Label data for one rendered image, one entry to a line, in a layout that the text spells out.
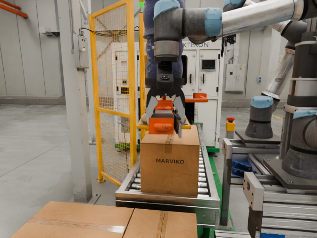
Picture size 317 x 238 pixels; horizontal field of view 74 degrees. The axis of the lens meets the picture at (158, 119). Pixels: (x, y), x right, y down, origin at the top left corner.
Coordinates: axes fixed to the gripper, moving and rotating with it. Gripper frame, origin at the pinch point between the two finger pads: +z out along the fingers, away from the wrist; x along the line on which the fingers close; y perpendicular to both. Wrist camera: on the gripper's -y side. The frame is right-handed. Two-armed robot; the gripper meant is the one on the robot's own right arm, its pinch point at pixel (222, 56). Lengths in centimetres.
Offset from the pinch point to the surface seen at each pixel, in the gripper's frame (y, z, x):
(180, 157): -27, 66, -21
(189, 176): -21, 79, -21
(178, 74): -29.3, 12.2, -36.1
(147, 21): -46, -15, -38
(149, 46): -45, -3, -37
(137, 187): -61, 99, -6
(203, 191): -10, 98, -6
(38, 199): -190, 152, 48
